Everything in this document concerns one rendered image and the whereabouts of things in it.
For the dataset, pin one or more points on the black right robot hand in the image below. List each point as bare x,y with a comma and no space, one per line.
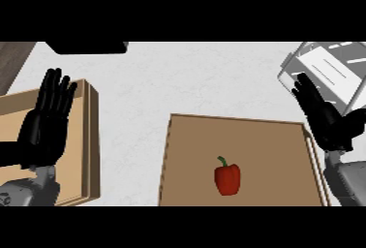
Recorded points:
329,122

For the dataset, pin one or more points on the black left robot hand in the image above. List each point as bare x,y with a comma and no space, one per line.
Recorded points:
44,129

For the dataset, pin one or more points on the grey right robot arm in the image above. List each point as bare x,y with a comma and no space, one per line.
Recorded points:
347,182

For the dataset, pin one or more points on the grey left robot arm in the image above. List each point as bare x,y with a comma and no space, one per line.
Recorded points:
31,189

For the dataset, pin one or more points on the brown wooden tray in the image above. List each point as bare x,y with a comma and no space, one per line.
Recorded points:
240,164

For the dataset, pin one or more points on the red bell pepper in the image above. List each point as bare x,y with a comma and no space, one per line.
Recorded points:
227,179

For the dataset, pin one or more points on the tan wooden box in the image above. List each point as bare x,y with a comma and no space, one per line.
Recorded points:
75,142

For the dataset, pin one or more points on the dark brown wooden panel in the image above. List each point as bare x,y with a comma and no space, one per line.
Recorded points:
12,63

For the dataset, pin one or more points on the black appliance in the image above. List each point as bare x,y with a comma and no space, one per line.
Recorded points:
87,47

